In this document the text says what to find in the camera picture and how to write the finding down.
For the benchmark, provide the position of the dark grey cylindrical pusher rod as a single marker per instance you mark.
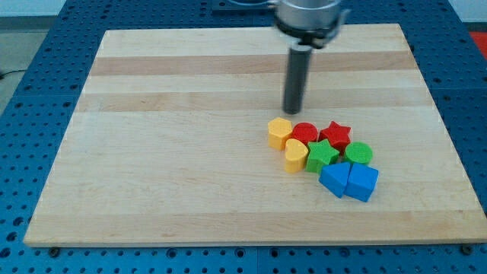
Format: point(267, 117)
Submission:
point(296, 77)

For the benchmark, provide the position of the yellow hexagon block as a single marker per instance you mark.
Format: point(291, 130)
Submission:
point(279, 131)

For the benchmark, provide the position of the red cylinder block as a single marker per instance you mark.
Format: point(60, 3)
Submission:
point(305, 132)

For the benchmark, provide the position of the red star block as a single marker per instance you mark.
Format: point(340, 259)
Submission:
point(337, 135)

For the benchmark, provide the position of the yellow heart block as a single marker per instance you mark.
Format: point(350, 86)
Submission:
point(296, 153)

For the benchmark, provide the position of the green star block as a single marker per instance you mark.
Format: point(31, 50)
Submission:
point(320, 154)

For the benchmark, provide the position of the green cylinder block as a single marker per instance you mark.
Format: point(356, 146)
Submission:
point(358, 152)

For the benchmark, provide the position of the blue triangle block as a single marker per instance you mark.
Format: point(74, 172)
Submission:
point(335, 178)

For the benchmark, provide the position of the blue pentagon block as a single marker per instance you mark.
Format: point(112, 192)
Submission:
point(361, 182)

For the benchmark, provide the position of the light wooden board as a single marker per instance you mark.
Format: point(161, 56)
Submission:
point(168, 147)

